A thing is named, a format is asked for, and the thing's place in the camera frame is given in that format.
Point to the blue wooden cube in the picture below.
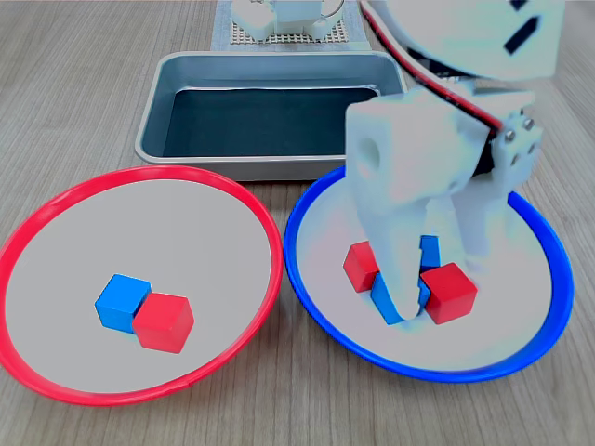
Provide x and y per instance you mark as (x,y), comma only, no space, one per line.
(431,253)
(383,297)
(121,302)

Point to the red wooden cube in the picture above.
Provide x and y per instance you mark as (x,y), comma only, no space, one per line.
(360,267)
(448,292)
(162,323)

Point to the blue-rimmed white plate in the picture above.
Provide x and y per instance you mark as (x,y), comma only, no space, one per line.
(511,325)

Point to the black tray mat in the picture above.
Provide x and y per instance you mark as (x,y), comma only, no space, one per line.
(255,121)

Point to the translucent pale sheet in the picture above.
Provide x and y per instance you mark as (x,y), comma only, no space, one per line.
(220,28)

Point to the steel tray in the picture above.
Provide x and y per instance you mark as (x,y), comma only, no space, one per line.
(155,107)

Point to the red-rimmed white plate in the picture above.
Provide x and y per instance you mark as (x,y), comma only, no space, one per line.
(139,223)

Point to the pale perforated base plate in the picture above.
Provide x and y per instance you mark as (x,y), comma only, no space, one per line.
(288,38)

